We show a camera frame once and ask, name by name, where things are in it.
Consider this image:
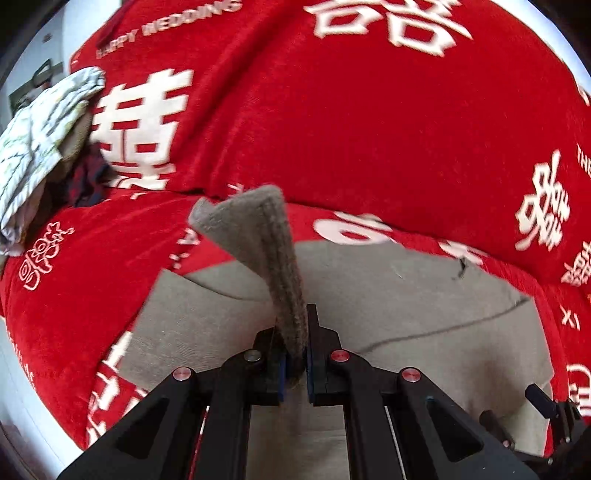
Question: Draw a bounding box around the grey knit sweater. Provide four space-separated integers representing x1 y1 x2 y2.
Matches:
120 187 553 454

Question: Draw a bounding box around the dark plaid cloth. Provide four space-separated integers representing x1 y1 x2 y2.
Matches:
64 143 114 208

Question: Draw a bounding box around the red wedding blanket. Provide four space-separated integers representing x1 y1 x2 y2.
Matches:
1 1 590 479

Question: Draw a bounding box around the white green patterned cloth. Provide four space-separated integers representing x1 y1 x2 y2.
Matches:
1 67 105 256

